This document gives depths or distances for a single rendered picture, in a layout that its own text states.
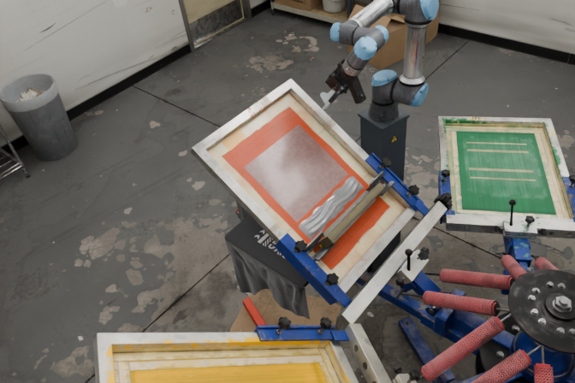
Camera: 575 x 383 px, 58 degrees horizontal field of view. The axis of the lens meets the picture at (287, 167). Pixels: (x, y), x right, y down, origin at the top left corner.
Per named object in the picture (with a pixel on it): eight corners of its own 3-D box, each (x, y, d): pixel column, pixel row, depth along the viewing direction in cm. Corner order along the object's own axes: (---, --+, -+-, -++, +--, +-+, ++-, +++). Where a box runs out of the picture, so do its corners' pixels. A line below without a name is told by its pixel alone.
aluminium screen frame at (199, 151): (190, 152, 199) (191, 147, 196) (287, 83, 230) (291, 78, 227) (334, 303, 190) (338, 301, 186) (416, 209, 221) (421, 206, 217)
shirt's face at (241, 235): (224, 237, 243) (224, 236, 242) (284, 185, 266) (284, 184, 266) (303, 286, 217) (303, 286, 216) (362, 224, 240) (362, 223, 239)
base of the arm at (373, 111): (384, 102, 269) (384, 85, 262) (405, 114, 259) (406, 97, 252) (362, 113, 263) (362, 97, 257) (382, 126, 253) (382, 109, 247)
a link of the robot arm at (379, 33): (364, 20, 199) (350, 34, 193) (390, 25, 194) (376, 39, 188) (364, 38, 204) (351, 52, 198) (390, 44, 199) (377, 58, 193)
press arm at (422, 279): (394, 270, 199) (400, 267, 195) (402, 260, 202) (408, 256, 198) (426, 303, 197) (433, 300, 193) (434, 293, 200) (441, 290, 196)
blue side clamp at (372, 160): (358, 166, 223) (366, 158, 217) (365, 159, 226) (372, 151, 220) (409, 215, 220) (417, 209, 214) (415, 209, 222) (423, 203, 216)
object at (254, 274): (240, 292, 269) (225, 238, 241) (245, 288, 270) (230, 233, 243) (309, 341, 243) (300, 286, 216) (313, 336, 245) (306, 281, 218)
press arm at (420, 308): (271, 235, 252) (269, 226, 248) (279, 227, 255) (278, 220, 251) (527, 386, 184) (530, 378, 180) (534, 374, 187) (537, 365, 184)
